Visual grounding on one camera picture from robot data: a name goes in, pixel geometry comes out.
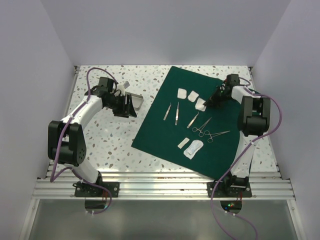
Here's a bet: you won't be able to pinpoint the stainless steel tray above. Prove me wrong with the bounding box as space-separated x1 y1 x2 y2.
126 92 144 111

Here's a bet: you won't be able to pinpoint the steel hemostat forceps left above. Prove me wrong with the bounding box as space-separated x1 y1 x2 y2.
192 117 212 138

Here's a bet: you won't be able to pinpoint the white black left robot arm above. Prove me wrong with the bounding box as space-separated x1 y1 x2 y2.
47 85 137 197

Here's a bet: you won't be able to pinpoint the steel hemostat forceps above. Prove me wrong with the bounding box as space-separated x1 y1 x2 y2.
204 130 230 143
192 117 212 138

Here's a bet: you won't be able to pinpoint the curved-tip steel tweezers left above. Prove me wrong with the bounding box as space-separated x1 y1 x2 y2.
163 103 172 121

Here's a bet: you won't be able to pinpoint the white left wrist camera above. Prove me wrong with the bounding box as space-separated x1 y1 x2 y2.
117 81 130 95

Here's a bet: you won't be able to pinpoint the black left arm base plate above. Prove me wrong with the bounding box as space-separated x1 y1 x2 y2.
72 181 120 198

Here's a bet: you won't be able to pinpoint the straight steel tweezers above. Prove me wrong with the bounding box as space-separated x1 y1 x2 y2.
174 102 180 126

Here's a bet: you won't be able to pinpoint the curved-tip steel tweezers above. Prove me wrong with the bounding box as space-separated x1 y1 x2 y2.
163 103 172 121
186 112 199 129

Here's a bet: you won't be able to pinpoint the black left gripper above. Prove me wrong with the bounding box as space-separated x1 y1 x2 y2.
105 93 137 118

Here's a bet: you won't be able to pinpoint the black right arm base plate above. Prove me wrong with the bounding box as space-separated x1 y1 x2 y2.
213 178 253 198

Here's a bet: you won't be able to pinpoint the white printed sterile packet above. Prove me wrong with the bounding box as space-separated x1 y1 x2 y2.
183 140 204 160

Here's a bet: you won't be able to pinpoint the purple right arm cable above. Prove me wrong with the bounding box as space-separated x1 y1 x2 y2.
209 74 284 240

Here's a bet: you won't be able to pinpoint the dark green surgical cloth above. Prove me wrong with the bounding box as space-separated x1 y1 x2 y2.
131 66 241 179

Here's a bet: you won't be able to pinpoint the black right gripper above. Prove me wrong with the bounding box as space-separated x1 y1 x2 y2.
203 86 232 108

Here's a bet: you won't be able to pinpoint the steel hemostat forceps right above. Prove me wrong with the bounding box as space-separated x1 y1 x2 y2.
204 130 230 143

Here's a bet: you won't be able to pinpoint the curved-tip steel tweezers right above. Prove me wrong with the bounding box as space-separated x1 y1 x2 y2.
186 112 199 129

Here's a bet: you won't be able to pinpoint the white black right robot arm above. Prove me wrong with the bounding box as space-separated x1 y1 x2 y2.
203 83 271 198

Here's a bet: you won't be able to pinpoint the white gauze pad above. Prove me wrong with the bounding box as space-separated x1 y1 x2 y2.
187 90 199 103
177 88 187 100
195 98 206 112

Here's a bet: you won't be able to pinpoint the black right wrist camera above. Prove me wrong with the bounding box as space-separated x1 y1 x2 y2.
224 73 240 88

